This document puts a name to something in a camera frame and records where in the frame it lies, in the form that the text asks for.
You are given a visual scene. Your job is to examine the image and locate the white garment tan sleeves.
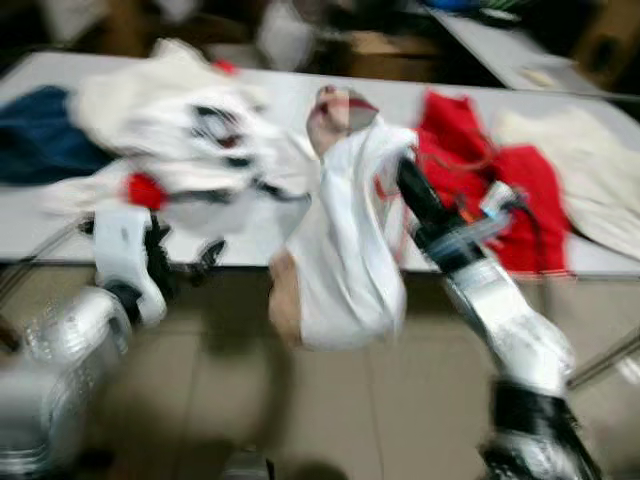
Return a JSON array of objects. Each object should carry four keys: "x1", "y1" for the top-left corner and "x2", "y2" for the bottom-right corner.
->
[{"x1": 268, "y1": 85, "x2": 419, "y2": 353}]

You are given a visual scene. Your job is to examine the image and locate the grey robot foot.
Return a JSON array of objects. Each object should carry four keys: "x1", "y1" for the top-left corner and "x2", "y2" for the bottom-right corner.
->
[{"x1": 225, "y1": 450, "x2": 276, "y2": 480}]

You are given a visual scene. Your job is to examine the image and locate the pale grey right wrist camera mount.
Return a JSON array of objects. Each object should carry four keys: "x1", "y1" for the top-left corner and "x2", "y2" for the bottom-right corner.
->
[{"x1": 430, "y1": 183, "x2": 526, "y2": 256}]

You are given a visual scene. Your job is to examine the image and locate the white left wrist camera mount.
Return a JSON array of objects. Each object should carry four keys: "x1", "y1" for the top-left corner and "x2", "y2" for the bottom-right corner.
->
[{"x1": 93, "y1": 203, "x2": 168, "y2": 328}]

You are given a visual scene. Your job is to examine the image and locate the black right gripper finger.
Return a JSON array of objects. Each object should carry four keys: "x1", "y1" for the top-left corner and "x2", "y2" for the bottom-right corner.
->
[
  {"x1": 407, "y1": 155, "x2": 449, "y2": 219},
  {"x1": 395, "y1": 155, "x2": 434, "y2": 231}
]

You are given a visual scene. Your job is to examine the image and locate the red plastic hanger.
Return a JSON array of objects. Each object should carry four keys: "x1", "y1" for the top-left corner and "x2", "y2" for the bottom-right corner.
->
[{"x1": 372, "y1": 150, "x2": 416, "y2": 271}]

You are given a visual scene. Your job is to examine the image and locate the beige trousers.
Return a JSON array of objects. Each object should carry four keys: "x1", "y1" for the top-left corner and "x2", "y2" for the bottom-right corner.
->
[{"x1": 488, "y1": 105, "x2": 640, "y2": 263}]

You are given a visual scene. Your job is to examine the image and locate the brown cardboard box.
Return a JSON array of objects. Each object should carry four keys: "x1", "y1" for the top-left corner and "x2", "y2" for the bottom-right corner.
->
[{"x1": 345, "y1": 30, "x2": 441, "y2": 83}]

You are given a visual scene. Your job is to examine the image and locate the red polo shirt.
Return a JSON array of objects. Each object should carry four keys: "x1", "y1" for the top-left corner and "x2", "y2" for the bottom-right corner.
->
[{"x1": 413, "y1": 90, "x2": 573, "y2": 278}]

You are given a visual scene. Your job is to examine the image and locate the brown wooden speaker box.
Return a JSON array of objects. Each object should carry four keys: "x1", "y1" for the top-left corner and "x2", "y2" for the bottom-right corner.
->
[{"x1": 575, "y1": 0, "x2": 640, "y2": 91}]

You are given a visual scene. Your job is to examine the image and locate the dark blue garment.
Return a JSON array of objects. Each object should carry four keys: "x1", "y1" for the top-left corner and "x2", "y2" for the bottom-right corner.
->
[{"x1": 0, "y1": 85, "x2": 119, "y2": 188}]

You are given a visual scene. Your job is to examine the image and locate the white garment black red print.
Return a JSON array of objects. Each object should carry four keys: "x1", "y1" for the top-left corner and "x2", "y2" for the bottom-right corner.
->
[{"x1": 45, "y1": 95, "x2": 316, "y2": 216}]

